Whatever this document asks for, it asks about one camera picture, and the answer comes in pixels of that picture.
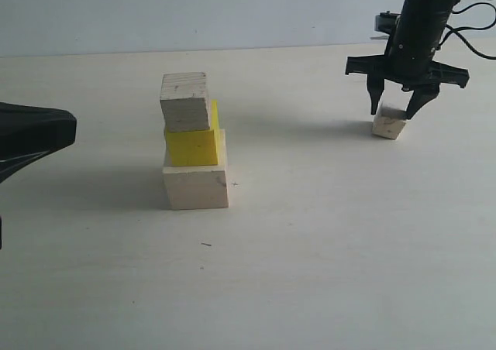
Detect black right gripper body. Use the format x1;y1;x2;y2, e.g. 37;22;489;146
345;0;470;93

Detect small pale wooden cube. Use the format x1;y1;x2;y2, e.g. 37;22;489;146
371;104;407;140

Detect medium pale wooden cube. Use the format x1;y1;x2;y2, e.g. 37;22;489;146
160;71;212;132

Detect yellow cube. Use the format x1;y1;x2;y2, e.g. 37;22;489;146
164;100;227;166

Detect large pale wooden cube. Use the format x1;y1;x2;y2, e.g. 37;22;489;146
162;129;229;210

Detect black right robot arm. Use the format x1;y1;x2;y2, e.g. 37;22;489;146
345;0;493;120

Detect black right camera cable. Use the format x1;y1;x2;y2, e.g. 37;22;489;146
441;2;496;60

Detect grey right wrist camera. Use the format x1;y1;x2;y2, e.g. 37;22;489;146
374;11;400;36

